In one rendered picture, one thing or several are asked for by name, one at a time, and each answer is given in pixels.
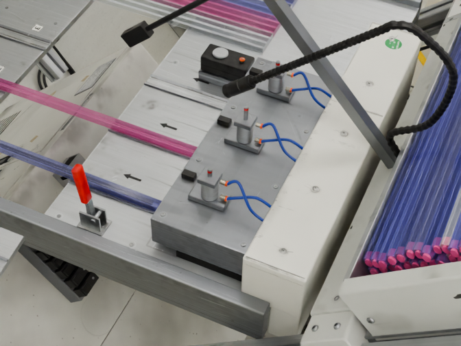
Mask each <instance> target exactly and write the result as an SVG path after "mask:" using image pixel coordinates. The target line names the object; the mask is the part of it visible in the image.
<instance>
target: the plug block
mask: <svg viewBox="0 0 461 346"><path fill-rule="evenodd" d="M147 25H148V24H147V23H146V21H142V22H140V23H138V24H136V25H134V26H132V27H131V28H129V29H127V30H125V31H124V32H123V34H122V35H121V37H122V39H123V40H124V41H125V42H126V44H127V45H128V46H129V47H133V46H135V45H137V44H139V43H141V42H143V41H145V40H147V39H149V38H150V37H151V36H152V35H153V33H154V31H153V30H151V31H149V32H147V31H146V29H145V27H146V26H147Z"/></svg>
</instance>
